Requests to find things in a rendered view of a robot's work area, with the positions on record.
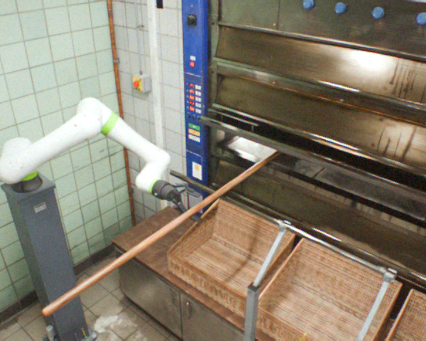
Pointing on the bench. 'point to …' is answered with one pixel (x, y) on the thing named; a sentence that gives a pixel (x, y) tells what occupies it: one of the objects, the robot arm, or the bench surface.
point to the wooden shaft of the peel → (150, 239)
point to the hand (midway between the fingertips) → (197, 207)
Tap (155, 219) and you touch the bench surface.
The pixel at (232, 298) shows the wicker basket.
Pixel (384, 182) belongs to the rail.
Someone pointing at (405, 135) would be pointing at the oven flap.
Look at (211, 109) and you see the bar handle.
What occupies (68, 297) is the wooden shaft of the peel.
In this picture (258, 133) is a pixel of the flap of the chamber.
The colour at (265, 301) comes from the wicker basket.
